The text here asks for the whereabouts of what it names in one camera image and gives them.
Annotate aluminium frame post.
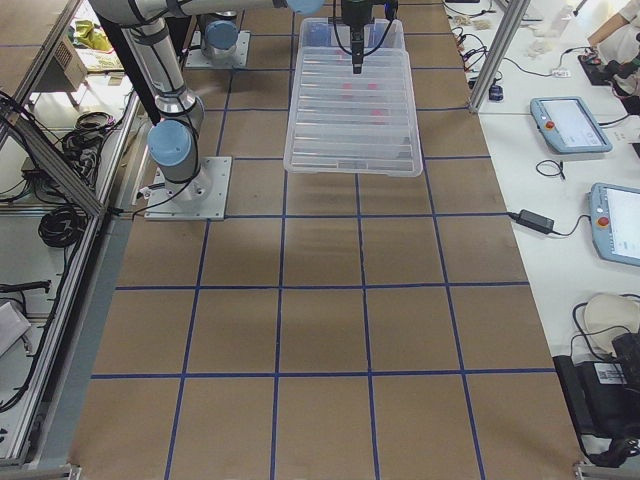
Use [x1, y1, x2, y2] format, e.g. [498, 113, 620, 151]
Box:
[468, 0, 530, 113]

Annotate blue teach pendant near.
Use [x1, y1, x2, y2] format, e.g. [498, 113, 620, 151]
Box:
[588, 183, 639, 266]

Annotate person in white shirt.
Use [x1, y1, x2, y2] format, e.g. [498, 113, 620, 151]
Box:
[588, 0, 639, 63]

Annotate small dark blue device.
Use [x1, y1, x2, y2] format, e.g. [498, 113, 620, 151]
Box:
[488, 84, 504, 102]

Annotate clear plastic storage box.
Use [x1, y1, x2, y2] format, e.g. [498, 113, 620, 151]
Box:
[299, 18, 406, 54]

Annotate blue teach pendant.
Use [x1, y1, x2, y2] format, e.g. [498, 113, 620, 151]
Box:
[588, 183, 639, 266]
[529, 97, 613, 155]

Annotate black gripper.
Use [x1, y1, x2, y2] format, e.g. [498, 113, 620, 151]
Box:
[328, 0, 378, 74]

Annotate black power adapter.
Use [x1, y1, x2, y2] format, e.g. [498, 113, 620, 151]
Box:
[507, 209, 554, 235]

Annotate aluminium frame rail left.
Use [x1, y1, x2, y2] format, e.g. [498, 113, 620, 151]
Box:
[1, 91, 106, 218]

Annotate blue teach pendant far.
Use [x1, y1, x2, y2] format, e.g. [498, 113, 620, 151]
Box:
[529, 97, 613, 155]

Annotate beige round object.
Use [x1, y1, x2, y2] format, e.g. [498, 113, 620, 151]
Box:
[584, 294, 639, 354]

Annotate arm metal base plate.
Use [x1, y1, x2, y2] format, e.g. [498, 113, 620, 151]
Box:
[143, 157, 232, 221]
[185, 30, 251, 70]

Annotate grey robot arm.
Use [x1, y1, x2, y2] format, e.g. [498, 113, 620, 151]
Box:
[197, 10, 239, 60]
[91, 1, 323, 196]

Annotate clear plastic box lid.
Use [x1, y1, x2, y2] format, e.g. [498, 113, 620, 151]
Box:
[283, 46, 423, 178]

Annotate black device with label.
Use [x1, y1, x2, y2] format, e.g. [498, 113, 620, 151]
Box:
[553, 333, 639, 468]

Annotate black cable loop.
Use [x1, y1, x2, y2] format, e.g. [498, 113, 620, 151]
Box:
[537, 159, 566, 181]

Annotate coiled black cables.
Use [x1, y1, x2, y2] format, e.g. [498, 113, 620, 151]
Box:
[38, 205, 89, 247]

